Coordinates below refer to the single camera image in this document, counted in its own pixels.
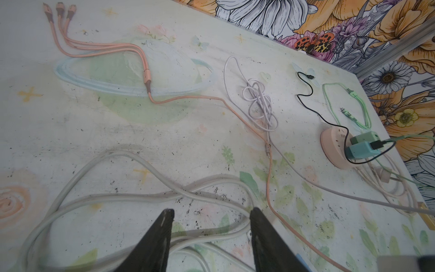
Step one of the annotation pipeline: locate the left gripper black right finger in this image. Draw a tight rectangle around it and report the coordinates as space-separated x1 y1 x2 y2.
250 207 308 272

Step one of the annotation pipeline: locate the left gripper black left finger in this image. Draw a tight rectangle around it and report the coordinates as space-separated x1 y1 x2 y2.
114 209 174 272

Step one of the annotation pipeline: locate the pink multi-head USB cable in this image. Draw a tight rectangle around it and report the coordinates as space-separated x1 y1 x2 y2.
43 2 351 272

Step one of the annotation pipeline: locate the pink socket cord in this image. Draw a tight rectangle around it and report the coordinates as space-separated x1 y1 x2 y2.
353 152 422 218

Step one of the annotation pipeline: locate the light green USB charger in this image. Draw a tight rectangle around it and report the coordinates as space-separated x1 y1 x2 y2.
350 131 380 145

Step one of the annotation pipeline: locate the teal charger with black cable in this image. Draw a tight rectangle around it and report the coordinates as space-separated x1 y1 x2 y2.
344 141 384 160

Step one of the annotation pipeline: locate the green multi-head USB cable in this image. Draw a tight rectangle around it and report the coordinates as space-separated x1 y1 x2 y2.
322 82 435 188

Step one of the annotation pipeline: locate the white thin USB cable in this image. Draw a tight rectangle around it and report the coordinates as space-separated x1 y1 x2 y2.
223 56 435 216

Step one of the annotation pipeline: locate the round pink power socket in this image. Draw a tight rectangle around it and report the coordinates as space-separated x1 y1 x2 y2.
320 126 356 170

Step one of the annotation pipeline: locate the black thin USB cable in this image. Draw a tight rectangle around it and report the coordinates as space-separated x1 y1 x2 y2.
296 71 396 165

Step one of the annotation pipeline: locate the white power strip cord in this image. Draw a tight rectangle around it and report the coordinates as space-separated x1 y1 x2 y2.
18 149 259 272

